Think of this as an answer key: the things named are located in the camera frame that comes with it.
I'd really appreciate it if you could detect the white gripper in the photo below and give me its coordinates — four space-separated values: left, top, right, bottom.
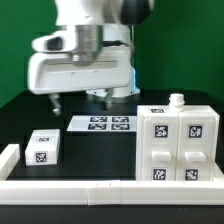
28 31 132 116

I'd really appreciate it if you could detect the white cabinet top block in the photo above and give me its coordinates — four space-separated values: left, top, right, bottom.
25 129 60 166

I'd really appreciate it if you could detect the white cabinet door panel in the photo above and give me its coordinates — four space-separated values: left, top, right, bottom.
139 113 179 181

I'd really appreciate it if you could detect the white cabinet body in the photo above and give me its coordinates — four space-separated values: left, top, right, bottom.
135 94 219 181

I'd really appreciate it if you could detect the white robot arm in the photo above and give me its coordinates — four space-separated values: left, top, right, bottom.
28 0 155 114

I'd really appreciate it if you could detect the white marker base plate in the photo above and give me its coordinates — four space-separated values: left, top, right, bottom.
67 115 137 132

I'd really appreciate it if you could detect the white U-shaped boundary frame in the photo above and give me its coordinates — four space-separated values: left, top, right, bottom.
0 144 224 205

